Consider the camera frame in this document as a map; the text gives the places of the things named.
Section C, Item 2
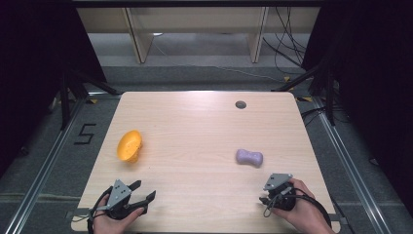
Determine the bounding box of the purple bone-shaped soap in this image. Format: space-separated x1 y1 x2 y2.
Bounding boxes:
235 148 264 169

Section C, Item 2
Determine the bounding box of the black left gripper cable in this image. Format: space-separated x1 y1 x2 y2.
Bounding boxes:
87 186 115 234

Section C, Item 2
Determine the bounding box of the orange bowl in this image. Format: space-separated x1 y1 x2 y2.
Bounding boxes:
116 129 143 164

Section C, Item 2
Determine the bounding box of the person's left hand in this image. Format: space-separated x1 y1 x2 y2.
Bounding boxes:
93 208 146 234

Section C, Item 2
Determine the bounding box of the black metal stand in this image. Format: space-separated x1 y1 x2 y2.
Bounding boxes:
272 61 336 127
58 67 120 132

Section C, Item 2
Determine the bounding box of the grey metal floor rail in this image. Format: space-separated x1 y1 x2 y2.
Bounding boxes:
3 93 122 234
295 96 393 234

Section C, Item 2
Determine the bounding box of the black curtain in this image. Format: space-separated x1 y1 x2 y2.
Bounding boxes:
0 0 108 178
301 0 413 215

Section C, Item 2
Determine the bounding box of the bundle of black floor cables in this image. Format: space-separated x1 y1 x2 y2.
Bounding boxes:
262 7 313 76

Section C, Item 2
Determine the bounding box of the person's right hand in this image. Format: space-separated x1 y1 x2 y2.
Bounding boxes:
272 177 336 234

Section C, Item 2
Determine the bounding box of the grey cable loop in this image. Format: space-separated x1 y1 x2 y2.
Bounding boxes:
262 194 278 218

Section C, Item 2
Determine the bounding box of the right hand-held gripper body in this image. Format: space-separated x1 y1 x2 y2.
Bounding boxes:
263 173 297 211

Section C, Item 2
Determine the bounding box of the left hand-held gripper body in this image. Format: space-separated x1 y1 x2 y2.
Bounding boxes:
102 178 149 220

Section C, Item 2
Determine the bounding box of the light wooden shelf unit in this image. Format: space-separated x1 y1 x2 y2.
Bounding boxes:
77 6 321 64

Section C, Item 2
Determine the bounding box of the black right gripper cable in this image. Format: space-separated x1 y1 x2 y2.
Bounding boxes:
285 192 333 229

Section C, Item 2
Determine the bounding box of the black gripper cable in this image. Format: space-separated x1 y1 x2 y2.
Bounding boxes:
285 192 333 229
87 186 115 234

